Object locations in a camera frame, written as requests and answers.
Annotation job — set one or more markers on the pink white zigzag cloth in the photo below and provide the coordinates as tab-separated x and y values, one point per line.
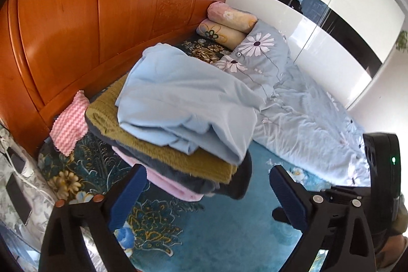
68	125

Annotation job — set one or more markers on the nightstand with floral cloth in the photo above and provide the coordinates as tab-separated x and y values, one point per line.
16	195

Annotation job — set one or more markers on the wooden headboard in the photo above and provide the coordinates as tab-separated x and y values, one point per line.
79	20

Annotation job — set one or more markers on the dark grey folded garment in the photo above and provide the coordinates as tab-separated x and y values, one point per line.
237	182

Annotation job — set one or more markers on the green plant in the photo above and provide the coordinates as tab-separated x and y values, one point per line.
402	42

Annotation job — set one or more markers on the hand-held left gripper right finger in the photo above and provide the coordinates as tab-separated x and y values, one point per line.
288	195

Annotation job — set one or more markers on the pale floral duvet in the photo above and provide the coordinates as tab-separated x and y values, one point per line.
302	131

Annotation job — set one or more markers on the person's right hand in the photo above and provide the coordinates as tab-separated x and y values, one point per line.
393	251

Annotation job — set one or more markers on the pink folded garment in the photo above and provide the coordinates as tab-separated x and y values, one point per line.
178	187

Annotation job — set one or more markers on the olive folded garment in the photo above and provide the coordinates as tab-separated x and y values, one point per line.
197	165

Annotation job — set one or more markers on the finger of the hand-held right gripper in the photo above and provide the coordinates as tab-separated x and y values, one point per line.
280	214

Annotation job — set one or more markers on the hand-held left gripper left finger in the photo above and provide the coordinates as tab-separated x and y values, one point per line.
127	195

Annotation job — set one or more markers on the pink floral pillow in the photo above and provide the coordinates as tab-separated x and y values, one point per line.
220	31
229	15

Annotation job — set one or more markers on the light blue long-sleeve shirt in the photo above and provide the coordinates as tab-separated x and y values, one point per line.
178	100

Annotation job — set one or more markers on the black phone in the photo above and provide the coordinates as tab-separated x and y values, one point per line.
19	200
16	159

